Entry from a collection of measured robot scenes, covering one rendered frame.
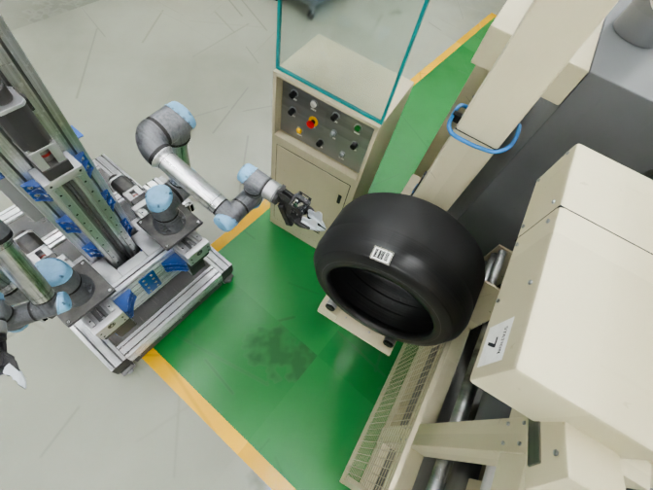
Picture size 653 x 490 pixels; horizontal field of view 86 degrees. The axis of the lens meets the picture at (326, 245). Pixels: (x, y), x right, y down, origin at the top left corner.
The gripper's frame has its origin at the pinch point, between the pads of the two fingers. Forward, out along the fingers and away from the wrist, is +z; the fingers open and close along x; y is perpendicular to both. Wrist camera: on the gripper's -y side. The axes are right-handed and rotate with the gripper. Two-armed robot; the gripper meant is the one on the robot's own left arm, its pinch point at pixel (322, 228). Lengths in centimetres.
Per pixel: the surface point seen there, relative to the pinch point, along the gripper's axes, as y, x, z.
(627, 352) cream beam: 63, -24, 57
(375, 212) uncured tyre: 21.0, 3.5, 11.9
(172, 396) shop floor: -126, -75, -21
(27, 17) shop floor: -167, 108, -357
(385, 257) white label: 24.5, -10.4, 20.9
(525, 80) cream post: 65, 25, 22
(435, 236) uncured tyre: 28.0, 3.1, 30.2
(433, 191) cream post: 21.1, 24.8, 24.6
